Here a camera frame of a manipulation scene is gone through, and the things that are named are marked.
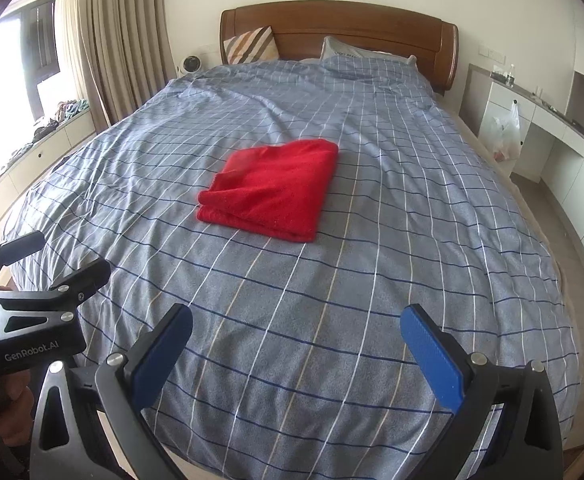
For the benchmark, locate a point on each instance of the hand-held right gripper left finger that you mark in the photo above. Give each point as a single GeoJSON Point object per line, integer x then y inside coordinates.
{"type": "Point", "coordinates": [162, 355]}

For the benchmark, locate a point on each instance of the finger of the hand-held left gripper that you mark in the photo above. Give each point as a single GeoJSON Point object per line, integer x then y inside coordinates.
{"type": "Point", "coordinates": [19, 250]}
{"type": "Point", "coordinates": [87, 277]}

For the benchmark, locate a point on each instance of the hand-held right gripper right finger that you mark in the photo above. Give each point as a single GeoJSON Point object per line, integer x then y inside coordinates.
{"type": "Point", "coordinates": [431, 355]}

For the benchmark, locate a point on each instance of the red knit sweater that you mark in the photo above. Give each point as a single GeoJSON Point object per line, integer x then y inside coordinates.
{"type": "Point", "coordinates": [272, 185]}

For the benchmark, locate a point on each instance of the pile of assorted clothes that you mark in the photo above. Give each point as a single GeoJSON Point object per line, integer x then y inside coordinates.
{"type": "Point", "coordinates": [67, 107]}

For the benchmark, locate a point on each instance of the person's left hand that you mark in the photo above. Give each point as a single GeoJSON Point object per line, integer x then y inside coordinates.
{"type": "Point", "coordinates": [14, 412]}

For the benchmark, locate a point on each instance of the white window bench cabinet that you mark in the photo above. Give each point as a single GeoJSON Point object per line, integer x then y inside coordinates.
{"type": "Point", "coordinates": [47, 152]}

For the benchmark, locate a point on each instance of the grey plaid blanket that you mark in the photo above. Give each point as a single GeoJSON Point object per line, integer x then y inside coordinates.
{"type": "Point", "coordinates": [322, 285]}

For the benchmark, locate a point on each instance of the window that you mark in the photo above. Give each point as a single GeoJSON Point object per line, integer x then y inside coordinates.
{"type": "Point", "coordinates": [7, 70]}

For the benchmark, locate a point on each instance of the clear plastic bag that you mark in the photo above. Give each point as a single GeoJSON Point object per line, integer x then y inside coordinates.
{"type": "Point", "coordinates": [505, 135]}

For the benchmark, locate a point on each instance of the beige curtain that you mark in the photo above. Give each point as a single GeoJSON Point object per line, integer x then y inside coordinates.
{"type": "Point", "coordinates": [122, 35]}

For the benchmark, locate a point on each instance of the white desk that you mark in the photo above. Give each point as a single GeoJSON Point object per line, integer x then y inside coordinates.
{"type": "Point", "coordinates": [501, 95]}

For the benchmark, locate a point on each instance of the striped pillow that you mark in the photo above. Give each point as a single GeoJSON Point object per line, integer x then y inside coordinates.
{"type": "Point", "coordinates": [249, 45]}

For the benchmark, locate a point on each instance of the small clear bottle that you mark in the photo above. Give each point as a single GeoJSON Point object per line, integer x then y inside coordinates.
{"type": "Point", "coordinates": [510, 75]}

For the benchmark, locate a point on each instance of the grey pillow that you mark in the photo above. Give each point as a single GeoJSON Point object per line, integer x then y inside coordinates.
{"type": "Point", "coordinates": [351, 52]}

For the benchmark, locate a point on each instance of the wooden headboard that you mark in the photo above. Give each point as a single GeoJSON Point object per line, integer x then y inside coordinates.
{"type": "Point", "coordinates": [361, 27]}

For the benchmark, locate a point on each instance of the white wall switch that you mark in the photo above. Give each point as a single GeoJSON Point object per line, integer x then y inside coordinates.
{"type": "Point", "coordinates": [491, 52]}

